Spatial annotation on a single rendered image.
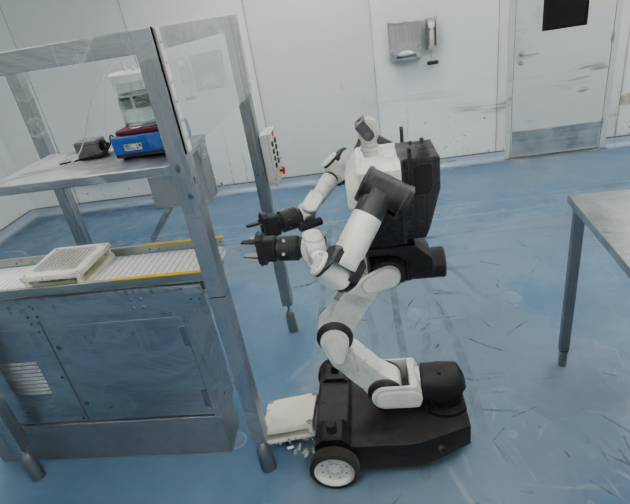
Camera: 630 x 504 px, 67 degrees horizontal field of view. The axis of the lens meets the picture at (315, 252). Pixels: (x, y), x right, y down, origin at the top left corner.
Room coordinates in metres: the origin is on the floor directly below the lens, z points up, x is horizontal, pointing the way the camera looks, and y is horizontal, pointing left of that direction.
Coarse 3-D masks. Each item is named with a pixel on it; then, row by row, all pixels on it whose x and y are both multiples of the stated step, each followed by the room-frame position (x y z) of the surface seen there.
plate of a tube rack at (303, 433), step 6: (288, 432) 1.53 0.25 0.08; (294, 432) 1.52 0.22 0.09; (300, 432) 1.51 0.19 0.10; (306, 432) 1.50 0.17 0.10; (312, 432) 1.49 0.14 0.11; (270, 438) 1.52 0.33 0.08; (276, 438) 1.51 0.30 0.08; (282, 438) 1.50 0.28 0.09; (288, 438) 1.50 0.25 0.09; (294, 438) 1.49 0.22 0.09; (300, 438) 1.49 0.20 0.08
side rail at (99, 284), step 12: (168, 276) 1.49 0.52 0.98; (180, 276) 1.49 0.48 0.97; (192, 276) 1.48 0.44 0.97; (24, 288) 1.58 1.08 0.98; (36, 288) 1.57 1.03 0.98; (48, 288) 1.56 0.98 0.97; (60, 288) 1.55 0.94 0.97; (72, 288) 1.55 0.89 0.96; (84, 288) 1.54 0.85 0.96; (96, 288) 1.53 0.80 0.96; (108, 288) 1.53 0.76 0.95
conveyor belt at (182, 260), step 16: (128, 256) 1.79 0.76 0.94; (144, 256) 1.77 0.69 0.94; (160, 256) 1.74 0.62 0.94; (176, 256) 1.71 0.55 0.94; (192, 256) 1.69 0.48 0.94; (224, 256) 1.71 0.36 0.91; (0, 272) 1.85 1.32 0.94; (16, 272) 1.82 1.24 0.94; (112, 272) 1.67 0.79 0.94; (128, 272) 1.64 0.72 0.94; (144, 272) 1.62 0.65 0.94; (160, 272) 1.60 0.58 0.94; (0, 288) 1.69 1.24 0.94
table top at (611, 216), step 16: (608, 192) 1.75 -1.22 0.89; (624, 192) 1.73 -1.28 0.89; (576, 208) 1.68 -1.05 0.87; (592, 208) 1.64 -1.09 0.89; (608, 208) 1.61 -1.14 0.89; (624, 208) 1.59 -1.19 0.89; (592, 224) 1.52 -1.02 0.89; (608, 224) 1.49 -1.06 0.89; (624, 224) 1.47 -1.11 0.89; (608, 240) 1.38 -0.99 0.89; (624, 240) 1.37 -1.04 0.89; (624, 256) 1.27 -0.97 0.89
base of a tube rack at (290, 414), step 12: (300, 396) 1.73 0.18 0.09; (312, 396) 1.70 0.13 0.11; (276, 408) 1.68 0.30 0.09; (288, 408) 1.65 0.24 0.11; (300, 408) 1.63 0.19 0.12; (312, 408) 1.60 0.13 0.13; (276, 420) 1.58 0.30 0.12; (288, 420) 1.56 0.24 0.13; (300, 420) 1.53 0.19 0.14; (312, 420) 1.52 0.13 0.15; (276, 432) 1.51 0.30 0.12
